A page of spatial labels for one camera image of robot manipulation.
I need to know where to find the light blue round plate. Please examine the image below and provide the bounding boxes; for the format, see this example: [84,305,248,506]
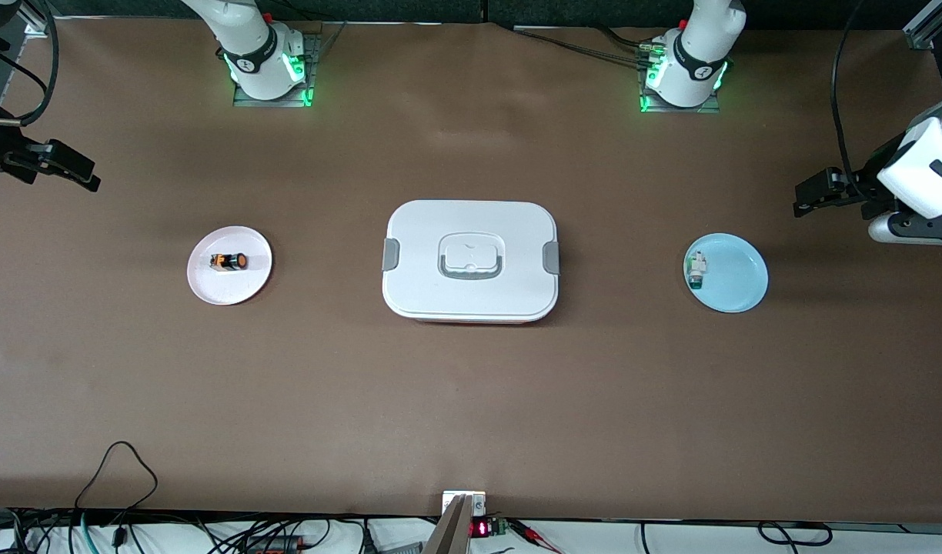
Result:
[683,232,770,314]

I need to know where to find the red and black clip leads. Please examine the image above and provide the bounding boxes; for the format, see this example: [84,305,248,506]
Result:
[509,520,566,553]

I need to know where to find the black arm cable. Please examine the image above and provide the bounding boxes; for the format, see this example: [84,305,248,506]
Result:
[830,0,876,197]
[0,0,60,125]

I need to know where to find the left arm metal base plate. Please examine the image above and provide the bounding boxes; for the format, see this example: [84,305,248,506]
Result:
[639,46,722,115]

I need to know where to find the black base power cables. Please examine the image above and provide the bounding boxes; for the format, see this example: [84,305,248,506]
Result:
[513,25,660,68]

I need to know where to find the aluminium camera mount bar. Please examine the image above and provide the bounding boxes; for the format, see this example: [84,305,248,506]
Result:
[423,494,476,554]

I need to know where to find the pink round plate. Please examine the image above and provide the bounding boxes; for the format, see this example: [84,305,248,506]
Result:
[186,225,273,306]

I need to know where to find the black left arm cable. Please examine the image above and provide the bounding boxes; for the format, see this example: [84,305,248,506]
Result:
[830,0,876,197]

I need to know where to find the black coiled cable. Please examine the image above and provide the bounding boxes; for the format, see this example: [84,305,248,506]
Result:
[757,522,833,547]

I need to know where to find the black looped cable with plug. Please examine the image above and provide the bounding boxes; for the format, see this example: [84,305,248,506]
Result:
[75,441,159,549]

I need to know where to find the small white box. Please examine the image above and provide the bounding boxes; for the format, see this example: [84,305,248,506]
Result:
[443,491,487,518]

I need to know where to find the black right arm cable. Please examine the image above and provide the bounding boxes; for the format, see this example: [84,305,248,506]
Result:
[0,0,60,125]

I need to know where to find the white lunch box grey handle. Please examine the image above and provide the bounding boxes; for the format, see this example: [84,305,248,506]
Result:
[382,199,561,325]

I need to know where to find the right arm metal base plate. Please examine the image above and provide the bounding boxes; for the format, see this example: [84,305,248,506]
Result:
[232,35,316,108]

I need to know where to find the orange and black device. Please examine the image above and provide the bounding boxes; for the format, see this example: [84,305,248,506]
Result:
[244,533,309,554]

